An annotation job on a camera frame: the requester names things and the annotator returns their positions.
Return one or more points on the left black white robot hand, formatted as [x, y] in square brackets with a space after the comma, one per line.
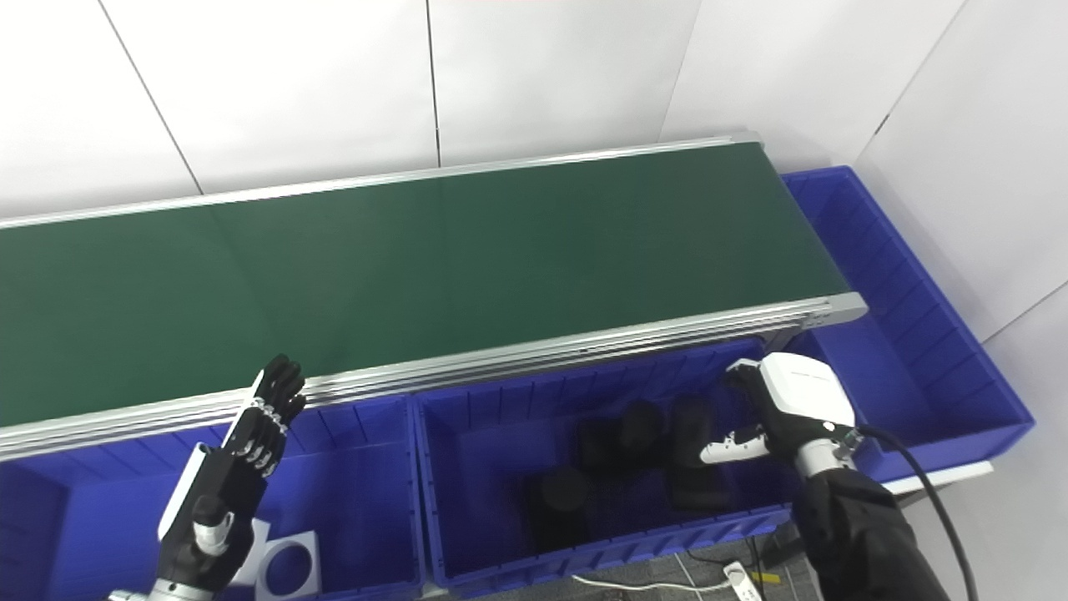
[221, 492]

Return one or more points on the white block with round hole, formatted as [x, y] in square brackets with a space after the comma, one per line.
[309, 551]

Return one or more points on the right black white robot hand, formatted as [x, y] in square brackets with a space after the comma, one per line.
[801, 401]

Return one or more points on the white power strip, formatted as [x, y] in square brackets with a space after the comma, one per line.
[743, 580]

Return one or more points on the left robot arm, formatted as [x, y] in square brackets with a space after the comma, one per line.
[179, 591]

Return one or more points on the black cylinder block part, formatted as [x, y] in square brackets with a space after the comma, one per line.
[559, 509]
[622, 438]
[697, 467]

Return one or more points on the blue plastic bin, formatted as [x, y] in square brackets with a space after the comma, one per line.
[918, 367]
[484, 467]
[350, 501]

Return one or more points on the white block part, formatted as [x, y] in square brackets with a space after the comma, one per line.
[257, 542]

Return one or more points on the green conveyor belt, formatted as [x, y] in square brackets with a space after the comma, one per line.
[501, 359]
[417, 267]

